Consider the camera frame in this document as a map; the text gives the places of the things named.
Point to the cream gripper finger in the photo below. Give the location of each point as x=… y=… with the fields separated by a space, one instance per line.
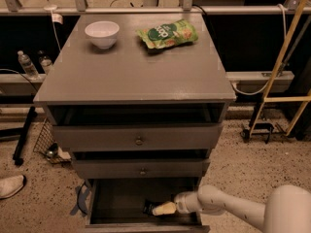
x=167 y=208

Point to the clear plastic water bottle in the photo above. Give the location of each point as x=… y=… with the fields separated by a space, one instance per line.
x=27 y=65

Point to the dark rxbar blueberry bar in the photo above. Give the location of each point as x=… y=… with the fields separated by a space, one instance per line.
x=148 y=207

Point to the grey middle drawer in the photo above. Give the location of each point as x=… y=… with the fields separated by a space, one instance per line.
x=141 y=164

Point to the grey bottom drawer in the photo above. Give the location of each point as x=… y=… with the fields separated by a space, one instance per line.
x=116 y=206

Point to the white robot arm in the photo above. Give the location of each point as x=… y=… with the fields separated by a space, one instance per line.
x=287 y=209

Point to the yellow wooden ladder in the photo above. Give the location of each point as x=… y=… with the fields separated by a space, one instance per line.
x=285 y=53

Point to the grey drawer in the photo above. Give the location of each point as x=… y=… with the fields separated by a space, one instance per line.
x=141 y=164
x=192 y=126
x=116 y=206

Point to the white shoe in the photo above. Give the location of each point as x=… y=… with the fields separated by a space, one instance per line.
x=11 y=186

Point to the grey top drawer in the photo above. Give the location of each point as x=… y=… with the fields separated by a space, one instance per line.
x=192 y=126

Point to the black wire basket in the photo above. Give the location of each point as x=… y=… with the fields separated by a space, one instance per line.
x=47 y=146

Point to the black tripod leg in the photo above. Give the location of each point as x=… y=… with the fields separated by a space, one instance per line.
x=23 y=134

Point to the metal railing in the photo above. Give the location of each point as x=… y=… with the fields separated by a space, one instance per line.
x=14 y=7

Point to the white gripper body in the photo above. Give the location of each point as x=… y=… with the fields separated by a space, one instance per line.
x=184 y=200

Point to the green snack bag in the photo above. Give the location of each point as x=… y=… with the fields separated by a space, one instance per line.
x=168 y=35

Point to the grey drawer cabinet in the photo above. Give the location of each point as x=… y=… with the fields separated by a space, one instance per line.
x=128 y=74

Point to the white bowl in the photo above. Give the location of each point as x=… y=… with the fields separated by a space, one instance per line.
x=103 y=34

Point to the white lamp with cord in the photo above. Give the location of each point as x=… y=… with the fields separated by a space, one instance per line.
x=56 y=18

